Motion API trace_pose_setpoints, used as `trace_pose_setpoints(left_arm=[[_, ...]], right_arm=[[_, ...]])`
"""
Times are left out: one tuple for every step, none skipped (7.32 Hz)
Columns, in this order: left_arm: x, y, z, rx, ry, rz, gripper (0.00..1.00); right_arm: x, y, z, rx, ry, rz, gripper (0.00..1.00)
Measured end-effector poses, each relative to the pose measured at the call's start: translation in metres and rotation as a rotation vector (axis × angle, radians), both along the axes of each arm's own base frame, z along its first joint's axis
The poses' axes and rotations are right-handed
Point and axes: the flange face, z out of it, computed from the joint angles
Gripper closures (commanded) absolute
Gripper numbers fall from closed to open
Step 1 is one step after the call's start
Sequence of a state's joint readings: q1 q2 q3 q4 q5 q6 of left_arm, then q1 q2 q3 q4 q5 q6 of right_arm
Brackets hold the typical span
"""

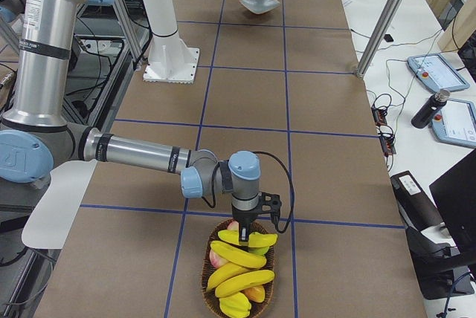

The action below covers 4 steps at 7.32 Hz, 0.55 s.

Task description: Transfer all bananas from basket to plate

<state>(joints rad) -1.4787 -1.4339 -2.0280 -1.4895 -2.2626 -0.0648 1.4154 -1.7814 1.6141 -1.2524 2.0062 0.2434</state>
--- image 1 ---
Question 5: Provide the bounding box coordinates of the green pear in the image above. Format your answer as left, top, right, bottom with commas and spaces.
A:
248, 246, 270, 256

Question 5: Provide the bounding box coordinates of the white camera post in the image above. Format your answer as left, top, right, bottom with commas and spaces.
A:
143, 0, 200, 84

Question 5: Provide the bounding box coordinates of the black water bottle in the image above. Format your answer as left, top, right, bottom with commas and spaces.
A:
411, 88, 451, 129

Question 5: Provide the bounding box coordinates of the black monitor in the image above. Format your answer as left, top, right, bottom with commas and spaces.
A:
430, 150, 475, 252

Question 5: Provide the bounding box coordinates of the yellow starfruit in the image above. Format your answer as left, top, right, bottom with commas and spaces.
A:
219, 292, 251, 318

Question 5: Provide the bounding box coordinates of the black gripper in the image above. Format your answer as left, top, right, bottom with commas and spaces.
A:
232, 207, 257, 242

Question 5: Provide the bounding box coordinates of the aluminium frame post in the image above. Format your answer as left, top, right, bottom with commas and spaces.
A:
356, 0, 402, 79

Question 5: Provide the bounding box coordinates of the yellow banana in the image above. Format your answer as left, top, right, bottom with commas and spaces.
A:
206, 262, 251, 292
210, 240, 267, 269
215, 270, 275, 298
218, 230, 277, 248

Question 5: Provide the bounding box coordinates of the grey square plate orange rim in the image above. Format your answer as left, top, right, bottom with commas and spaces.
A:
239, 0, 280, 15

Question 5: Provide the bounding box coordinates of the pink peach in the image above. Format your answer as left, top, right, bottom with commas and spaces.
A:
209, 250, 228, 269

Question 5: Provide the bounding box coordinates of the white chair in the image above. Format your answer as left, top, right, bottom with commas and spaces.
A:
22, 160, 97, 250

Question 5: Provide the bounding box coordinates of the far teach pendant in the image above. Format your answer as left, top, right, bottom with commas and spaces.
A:
407, 53, 469, 93

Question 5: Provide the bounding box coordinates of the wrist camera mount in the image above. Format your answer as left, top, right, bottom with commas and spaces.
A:
257, 192, 282, 225

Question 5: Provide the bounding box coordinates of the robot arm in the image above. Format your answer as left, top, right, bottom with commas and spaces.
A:
1, 0, 264, 245

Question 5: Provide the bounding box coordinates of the small black box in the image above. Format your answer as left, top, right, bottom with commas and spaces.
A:
384, 33, 393, 42

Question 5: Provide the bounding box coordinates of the near teach pendant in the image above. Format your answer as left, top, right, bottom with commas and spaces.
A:
431, 99, 475, 149

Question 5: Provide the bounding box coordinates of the teach pendant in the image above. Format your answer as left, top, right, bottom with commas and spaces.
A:
431, 99, 475, 149
407, 53, 469, 93

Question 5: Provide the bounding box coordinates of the red yellow apple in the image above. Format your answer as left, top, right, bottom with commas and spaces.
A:
227, 221, 239, 231

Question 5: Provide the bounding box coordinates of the orange mango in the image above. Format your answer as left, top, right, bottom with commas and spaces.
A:
242, 285, 266, 303

